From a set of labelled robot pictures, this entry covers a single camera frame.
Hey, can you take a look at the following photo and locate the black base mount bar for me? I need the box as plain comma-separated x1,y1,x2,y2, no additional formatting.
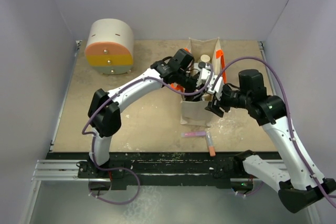
77,151,265,190

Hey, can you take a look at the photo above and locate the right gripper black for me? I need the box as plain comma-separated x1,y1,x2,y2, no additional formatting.
205,84,251,117

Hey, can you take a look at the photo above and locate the aluminium frame rail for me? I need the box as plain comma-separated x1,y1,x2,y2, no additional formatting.
31,40,309,182

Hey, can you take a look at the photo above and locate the purple cable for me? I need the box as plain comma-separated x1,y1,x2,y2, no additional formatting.
81,62,213,205
211,56,336,202

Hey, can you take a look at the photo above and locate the canvas bag with orange handles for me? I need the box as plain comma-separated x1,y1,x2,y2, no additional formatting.
180,38,225,127

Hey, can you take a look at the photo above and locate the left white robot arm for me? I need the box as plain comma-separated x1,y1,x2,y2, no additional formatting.
82,48,224,178

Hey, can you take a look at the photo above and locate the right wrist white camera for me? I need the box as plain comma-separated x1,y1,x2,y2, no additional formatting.
206,75,224,100

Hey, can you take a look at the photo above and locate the beige and orange cylinder box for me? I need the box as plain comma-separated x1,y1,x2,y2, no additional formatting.
85,18,134,75

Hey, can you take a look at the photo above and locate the cream bottle with round cap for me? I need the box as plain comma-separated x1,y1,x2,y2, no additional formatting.
202,93,213,101

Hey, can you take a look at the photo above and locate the pink tube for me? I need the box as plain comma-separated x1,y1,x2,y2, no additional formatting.
181,131,206,138

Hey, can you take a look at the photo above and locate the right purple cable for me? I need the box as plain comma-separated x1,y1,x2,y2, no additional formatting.
211,56,336,202

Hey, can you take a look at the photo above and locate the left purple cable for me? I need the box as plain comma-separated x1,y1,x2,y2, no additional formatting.
81,62,213,205

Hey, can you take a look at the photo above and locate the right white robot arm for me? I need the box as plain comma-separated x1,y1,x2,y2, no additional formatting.
219,69,335,213

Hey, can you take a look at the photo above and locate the white bottle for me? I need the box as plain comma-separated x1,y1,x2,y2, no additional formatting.
193,61,211,71

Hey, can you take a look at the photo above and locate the orange tube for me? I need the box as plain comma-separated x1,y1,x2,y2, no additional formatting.
205,132,216,157

